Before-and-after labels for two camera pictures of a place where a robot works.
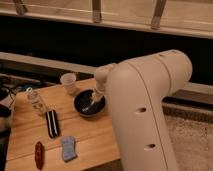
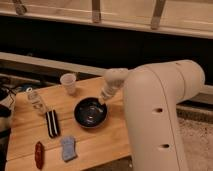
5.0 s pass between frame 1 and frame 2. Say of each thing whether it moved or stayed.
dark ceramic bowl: moved
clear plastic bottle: stayed
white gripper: moved
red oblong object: stayed
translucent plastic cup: stayed
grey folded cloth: stayed
